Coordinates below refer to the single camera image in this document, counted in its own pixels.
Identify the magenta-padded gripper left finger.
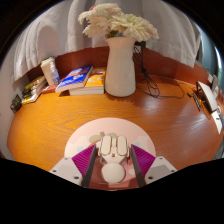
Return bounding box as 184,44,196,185
49,143,99,188

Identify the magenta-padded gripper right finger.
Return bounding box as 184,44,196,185
130,144,178,188

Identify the white computer mouse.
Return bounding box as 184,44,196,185
96,134,130,184

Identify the pink round cartoon mouse pad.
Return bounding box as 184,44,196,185
63,117,157,191

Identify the black pen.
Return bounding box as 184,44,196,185
191,92,203,112

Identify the yellow and white book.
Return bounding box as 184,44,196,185
21,91,48,105

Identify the red book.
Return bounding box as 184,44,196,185
41,84,58,94

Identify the dark green mug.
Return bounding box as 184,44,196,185
9,93,23,113

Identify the silver laptop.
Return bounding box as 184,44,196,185
195,80,219,114

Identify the blue and white book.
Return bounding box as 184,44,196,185
54,64,94,94

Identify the cream tumbler with lid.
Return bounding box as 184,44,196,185
40,56,58,87

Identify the white pleated curtain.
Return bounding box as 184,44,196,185
11,0,203,83

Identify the black cable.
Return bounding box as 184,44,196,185
133,41,186,100

